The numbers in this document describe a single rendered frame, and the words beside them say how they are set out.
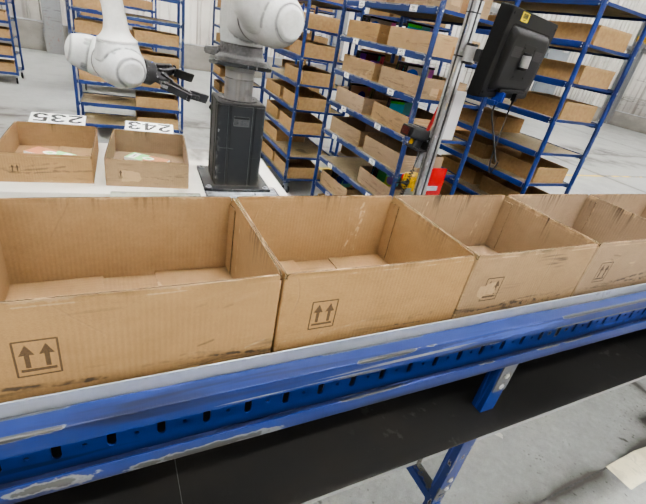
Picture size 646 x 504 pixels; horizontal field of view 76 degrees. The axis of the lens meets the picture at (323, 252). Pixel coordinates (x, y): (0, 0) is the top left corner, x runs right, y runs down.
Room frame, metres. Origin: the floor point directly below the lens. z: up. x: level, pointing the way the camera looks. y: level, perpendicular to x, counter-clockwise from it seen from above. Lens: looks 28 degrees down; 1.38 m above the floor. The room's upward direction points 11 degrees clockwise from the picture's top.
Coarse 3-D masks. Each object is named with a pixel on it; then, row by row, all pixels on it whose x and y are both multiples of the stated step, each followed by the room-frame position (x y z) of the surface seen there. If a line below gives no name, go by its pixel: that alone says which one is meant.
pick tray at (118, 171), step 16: (112, 144) 1.59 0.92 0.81; (128, 144) 1.70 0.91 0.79; (144, 144) 1.72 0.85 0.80; (160, 144) 1.75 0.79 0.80; (176, 144) 1.78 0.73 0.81; (112, 160) 1.34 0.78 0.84; (128, 160) 1.36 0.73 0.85; (176, 160) 1.71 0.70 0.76; (112, 176) 1.34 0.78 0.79; (128, 176) 1.36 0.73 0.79; (144, 176) 1.38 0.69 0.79; (160, 176) 1.41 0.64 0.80; (176, 176) 1.43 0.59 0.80
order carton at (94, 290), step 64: (0, 256) 0.55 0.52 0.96; (64, 256) 0.61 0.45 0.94; (128, 256) 0.66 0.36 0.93; (192, 256) 0.72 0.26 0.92; (256, 256) 0.61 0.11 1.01; (0, 320) 0.34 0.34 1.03; (64, 320) 0.37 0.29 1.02; (128, 320) 0.41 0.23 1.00; (192, 320) 0.45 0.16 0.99; (256, 320) 0.50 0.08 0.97; (0, 384) 0.33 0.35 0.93; (64, 384) 0.37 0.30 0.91
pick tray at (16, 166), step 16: (16, 128) 1.52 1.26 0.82; (32, 128) 1.56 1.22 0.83; (48, 128) 1.58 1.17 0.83; (64, 128) 1.61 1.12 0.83; (80, 128) 1.63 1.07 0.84; (96, 128) 1.64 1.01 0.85; (0, 144) 1.30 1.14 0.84; (16, 144) 1.49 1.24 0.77; (32, 144) 1.55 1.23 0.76; (48, 144) 1.58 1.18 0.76; (64, 144) 1.60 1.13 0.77; (80, 144) 1.63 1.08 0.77; (96, 144) 1.55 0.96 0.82; (0, 160) 1.21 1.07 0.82; (16, 160) 1.23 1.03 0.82; (32, 160) 1.25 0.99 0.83; (48, 160) 1.27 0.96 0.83; (64, 160) 1.29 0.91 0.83; (80, 160) 1.31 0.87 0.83; (96, 160) 1.50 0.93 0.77; (0, 176) 1.20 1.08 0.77; (16, 176) 1.22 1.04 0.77; (32, 176) 1.24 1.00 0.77; (48, 176) 1.26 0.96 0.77; (64, 176) 1.29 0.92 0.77; (80, 176) 1.31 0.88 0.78
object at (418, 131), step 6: (402, 126) 1.77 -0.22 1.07; (408, 126) 1.74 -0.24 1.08; (414, 126) 1.74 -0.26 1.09; (420, 126) 1.76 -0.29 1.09; (402, 132) 1.76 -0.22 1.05; (408, 132) 1.73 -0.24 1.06; (414, 132) 1.73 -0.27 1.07; (420, 132) 1.75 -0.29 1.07; (426, 132) 1.77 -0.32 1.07; (414, 138) 1.75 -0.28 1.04; (420, 138) 1.75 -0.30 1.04; (426, 138) 1.77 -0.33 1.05; (408, 144) 1.79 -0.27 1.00; (414, 144) 1.77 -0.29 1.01; (420, 144) 1.78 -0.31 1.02
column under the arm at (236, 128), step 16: (224, 112) 1.53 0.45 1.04; (240, 112) 1.55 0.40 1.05; (256, 112) 1.58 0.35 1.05; (224, 128) 1.53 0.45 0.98; (240, 128) 1.56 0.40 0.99; (256, 128) 1.58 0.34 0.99; (224, 144) 1.53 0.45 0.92; (240, 144) 1.56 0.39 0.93; (256, 144) 1.59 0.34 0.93; (224, 160) 1.53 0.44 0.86; (240, 160) 1.56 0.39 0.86; (256, 160) 1.59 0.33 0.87; (208, 176) 1.59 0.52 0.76; (224, 176) 1.54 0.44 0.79; (240, 176) 1.56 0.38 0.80; (256, 176) 1.59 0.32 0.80
